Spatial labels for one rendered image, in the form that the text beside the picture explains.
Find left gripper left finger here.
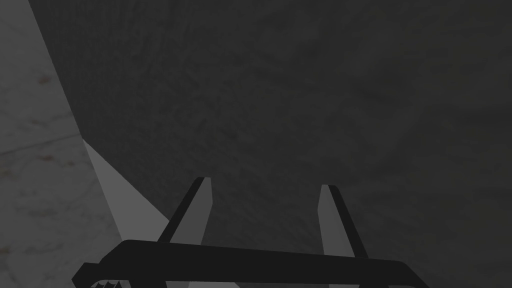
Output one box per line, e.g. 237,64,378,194
157,176,213,246

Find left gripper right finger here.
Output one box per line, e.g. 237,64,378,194
317,184,369,259

